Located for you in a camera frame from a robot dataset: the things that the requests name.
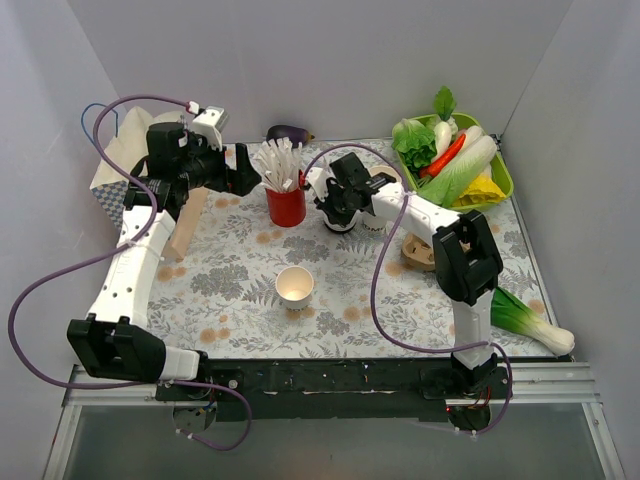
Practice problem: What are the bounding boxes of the purple toy eggplant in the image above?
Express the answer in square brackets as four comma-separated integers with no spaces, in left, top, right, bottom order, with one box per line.
[266,124,315,145]

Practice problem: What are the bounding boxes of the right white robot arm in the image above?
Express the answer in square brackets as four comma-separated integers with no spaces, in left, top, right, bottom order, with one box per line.
[303,153,503,398]

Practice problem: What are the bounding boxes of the green plastic basket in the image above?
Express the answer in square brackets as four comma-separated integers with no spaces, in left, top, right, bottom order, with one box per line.
[397,112,514,213]

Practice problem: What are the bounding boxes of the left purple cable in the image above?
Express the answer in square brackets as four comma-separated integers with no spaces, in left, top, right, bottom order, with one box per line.
[8,93,253,452]

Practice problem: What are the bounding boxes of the purple cable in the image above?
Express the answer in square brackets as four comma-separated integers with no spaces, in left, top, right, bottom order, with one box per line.
[303,143,514,436]
[8,93,253,452]

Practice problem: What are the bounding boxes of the floral table mat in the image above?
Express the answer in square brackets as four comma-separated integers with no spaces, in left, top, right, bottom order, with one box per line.
[99,138,559,360]

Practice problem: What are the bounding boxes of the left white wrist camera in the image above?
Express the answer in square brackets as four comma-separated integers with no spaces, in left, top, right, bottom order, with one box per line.
[191,106,229,150]

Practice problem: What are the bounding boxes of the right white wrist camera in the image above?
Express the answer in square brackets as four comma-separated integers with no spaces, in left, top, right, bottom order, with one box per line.
[305,167,331,202]

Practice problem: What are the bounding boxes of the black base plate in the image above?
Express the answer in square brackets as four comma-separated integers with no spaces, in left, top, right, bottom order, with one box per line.
[155,358,508,422]

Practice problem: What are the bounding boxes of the aluminium rail frame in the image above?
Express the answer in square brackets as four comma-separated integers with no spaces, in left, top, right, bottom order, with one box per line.
[45,364,626,479]

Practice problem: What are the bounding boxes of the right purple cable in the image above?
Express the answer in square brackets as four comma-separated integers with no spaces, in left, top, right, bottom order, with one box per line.
[303,143,514,436]

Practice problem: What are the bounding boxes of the toy bok choy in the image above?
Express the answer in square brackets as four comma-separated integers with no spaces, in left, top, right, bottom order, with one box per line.
[491,287,575,356]

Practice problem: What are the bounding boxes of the red straw holder cup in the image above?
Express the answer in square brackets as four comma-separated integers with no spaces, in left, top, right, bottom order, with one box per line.
[265,171,306,228]

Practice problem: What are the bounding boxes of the cardboard cup carrier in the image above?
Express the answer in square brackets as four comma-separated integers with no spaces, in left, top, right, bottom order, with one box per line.
[401,233,436,272]

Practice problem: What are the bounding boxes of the stack of white lids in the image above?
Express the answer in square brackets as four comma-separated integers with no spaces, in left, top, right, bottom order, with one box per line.
[323,215,358,235]

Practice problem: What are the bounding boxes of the toy yellow leaf vegetable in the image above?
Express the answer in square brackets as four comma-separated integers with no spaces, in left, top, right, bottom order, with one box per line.
[452,174,506,207]

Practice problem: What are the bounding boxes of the toy red chili pepper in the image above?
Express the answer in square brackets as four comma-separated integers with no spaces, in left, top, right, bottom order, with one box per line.
[419,133,466,179]

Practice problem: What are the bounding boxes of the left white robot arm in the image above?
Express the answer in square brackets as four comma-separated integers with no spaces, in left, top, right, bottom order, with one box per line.
[67,122,261,400]

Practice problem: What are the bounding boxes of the blue checkered paper bag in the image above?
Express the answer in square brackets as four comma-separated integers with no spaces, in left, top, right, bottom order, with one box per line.
[81,102,176,231]

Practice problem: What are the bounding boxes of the toy green lettuce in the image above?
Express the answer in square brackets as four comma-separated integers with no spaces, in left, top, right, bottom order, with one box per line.
[392,119,436,174]

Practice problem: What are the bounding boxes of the white wrapped straws bundle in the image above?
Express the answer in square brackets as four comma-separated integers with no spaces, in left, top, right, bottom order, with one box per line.
[254,138,303,193]

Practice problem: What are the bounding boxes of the stack of paper cups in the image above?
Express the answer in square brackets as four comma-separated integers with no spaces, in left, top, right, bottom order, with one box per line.
[361,165,401,232]

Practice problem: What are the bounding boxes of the white paper coffee cup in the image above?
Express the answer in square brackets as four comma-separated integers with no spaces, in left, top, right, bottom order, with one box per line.
[275,266,315,311]

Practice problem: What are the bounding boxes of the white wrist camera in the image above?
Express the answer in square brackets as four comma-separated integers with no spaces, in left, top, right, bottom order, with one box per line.
[305,167,331,202]
[191,106,229,150]

